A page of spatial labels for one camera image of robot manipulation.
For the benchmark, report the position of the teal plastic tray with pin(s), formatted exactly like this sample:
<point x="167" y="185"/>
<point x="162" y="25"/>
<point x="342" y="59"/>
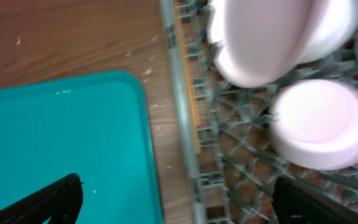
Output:
<point x="95" y="126"/>

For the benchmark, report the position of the wooden chopstick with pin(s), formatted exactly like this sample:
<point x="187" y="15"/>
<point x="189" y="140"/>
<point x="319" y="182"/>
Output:
<point x="188" y="82"/>

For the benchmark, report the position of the large white plate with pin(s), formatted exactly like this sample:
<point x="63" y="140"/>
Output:
<point x="261" y="40"/>

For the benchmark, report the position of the grey dishwasher rack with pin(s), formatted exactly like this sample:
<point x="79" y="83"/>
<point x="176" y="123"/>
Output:
<point x="231" y="180"/>

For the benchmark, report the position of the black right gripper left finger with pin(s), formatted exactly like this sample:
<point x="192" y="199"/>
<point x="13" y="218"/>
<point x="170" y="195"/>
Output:
<point x="57" y="203"/>

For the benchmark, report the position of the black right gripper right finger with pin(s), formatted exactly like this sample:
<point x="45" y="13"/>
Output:
<point x="293" y="202"/>

